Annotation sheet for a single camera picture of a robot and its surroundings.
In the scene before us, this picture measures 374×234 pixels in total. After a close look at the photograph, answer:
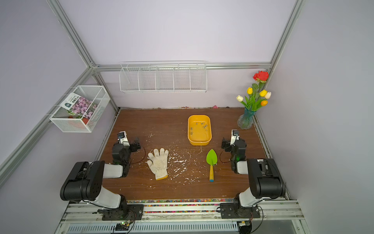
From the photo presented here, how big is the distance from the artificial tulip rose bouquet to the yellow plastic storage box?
275 mm

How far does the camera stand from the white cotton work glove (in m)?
0.88

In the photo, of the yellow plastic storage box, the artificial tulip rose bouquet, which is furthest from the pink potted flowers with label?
the artificial tulip rose bouquet

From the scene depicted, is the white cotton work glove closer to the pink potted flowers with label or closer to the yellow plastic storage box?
the yellow plastic storage box

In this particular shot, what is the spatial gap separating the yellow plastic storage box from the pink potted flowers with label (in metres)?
0.60

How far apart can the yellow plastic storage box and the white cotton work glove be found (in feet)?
0.64

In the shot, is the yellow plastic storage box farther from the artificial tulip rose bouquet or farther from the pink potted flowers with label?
the pink potted flowers with label

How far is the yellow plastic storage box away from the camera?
0.98 m

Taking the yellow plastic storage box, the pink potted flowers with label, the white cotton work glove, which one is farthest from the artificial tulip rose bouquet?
the pink potted flowers with label

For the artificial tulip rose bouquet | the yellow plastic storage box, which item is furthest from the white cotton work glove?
the artificial tulip rose bouquet

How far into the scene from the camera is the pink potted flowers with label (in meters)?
0.72

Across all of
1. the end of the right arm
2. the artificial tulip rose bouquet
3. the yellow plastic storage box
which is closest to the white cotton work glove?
the yellow plastic storage box

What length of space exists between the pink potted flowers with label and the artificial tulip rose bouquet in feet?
2.82

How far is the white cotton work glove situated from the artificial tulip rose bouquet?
23.6 inches

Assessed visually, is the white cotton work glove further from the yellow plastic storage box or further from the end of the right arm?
the end of the right arm
